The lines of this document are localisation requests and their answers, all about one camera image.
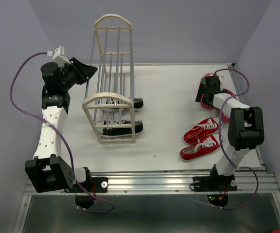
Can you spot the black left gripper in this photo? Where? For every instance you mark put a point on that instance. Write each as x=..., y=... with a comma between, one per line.
x=86, y=71

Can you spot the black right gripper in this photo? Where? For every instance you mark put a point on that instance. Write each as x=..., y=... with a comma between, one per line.
x=201, y=90

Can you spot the pink green flip-flop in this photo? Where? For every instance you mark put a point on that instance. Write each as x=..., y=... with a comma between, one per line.
x=225, y=101
x=206, y=97

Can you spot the cream and chrome shoe shelf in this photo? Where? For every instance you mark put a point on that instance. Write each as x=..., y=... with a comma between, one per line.
x=114, y=98

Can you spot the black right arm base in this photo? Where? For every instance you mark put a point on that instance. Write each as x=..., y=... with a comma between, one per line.
x=217, y=189

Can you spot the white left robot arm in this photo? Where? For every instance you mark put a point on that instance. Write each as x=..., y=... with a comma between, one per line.
x=47, y=170

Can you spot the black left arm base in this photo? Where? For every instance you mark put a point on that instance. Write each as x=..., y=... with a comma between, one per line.
x=96, y=185

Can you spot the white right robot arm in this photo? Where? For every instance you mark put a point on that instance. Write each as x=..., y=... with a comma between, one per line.
x=245, y=133

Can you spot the red sneaker far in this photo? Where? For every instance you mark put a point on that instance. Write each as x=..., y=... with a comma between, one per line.
x=204, y=128

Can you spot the red sneaker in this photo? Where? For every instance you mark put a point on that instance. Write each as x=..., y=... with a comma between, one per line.
x=204, y=128
x=201, y=147

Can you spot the red sneaker near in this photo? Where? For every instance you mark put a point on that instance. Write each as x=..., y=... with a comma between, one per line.
x=201, y=147

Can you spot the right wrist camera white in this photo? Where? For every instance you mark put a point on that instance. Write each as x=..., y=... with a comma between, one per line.
x=221, y=78

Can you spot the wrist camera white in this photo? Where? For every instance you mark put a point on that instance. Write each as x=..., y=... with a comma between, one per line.
x=221, y=78
x=58, y=56

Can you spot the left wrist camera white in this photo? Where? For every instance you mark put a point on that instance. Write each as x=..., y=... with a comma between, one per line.
x=58, y=56

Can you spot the aluminium mounting rail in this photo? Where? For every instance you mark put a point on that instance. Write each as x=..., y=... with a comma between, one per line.
x=169, y=183

